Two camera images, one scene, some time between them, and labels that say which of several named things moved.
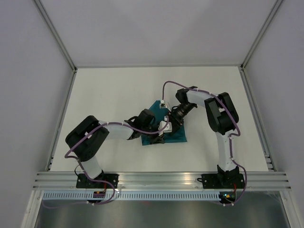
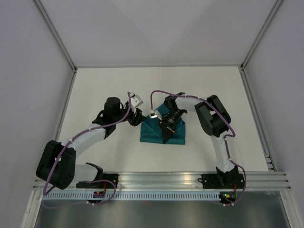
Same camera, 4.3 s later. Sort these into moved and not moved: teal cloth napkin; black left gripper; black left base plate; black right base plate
Moved: black left gripper; teal cloth napkin
Not moved: black left base plate; black right base plate
